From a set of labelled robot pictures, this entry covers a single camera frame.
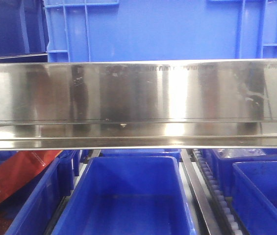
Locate blue bin centre rear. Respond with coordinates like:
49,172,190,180
100,148,181,162

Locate blue bin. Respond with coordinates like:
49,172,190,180
52,156,196,235
100,148,181,162
201,148,277,197
232,161,277,235
0,150,81,235

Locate stainless steel shelf beam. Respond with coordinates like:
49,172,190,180
0,59,277,150

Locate blue bin right rear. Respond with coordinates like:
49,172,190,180
201,148,277,197

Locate large blue crate upper shelf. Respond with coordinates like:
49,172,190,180
44,0,277,62

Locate blue bin left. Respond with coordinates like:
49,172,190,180
0,150,81,235

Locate blue bin right front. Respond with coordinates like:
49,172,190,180
232,161,277,235

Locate red flat package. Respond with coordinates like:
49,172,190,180
0,150,62,203

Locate dark blue crate upper left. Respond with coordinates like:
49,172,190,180
0,0,48,57

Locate roller track rail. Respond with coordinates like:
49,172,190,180
179,149,248,235

